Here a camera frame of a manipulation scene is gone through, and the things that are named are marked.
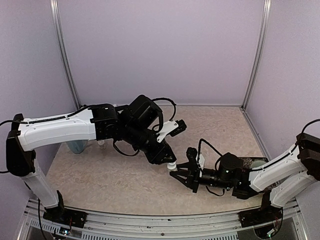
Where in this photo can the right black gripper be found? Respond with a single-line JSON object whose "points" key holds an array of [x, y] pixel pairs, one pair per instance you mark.
{"points": [[192, 178]]}

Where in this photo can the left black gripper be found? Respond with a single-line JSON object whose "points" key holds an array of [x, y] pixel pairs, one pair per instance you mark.
{"points": [[156, 157]]}

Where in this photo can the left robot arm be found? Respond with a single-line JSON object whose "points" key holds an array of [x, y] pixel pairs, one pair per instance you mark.
{"points": [[140, 124]]}

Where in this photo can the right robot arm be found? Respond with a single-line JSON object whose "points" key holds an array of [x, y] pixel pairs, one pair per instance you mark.
{"points": [[297, 168]]}

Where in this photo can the black floral square plate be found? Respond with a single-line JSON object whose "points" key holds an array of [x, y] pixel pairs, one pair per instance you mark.
{"points": [[247, 161]]}

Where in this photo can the pale green bowl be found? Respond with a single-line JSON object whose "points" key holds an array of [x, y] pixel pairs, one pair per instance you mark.
{"points": [[257, 164]]}

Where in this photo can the light blue mug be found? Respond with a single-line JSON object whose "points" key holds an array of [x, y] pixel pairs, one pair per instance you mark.
{"points": [[77, 146]]}

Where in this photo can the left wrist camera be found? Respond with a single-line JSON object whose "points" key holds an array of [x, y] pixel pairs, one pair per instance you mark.
{"points": [[172, 128]]}

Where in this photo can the front aluminium rail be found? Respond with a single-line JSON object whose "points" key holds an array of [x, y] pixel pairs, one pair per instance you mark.
{"points": [[112, 226]]}

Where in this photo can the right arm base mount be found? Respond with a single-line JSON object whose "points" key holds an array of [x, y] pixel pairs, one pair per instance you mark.
{"points": [[259, 216]]}

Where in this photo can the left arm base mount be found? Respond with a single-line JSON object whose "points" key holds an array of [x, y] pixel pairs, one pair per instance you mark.
{"points": [[65, 216]]}

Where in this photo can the left aluminium frame post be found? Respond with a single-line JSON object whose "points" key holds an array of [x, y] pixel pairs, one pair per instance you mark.
{"points": [[54, 5]]}

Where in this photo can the aluminium frame post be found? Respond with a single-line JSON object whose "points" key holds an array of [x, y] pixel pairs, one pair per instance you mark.
{"points": [[267, 4], [54, 5]]}

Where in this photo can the right aluminium frame post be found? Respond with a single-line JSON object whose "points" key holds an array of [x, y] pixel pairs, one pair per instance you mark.
{"points": [[267, 4]]}

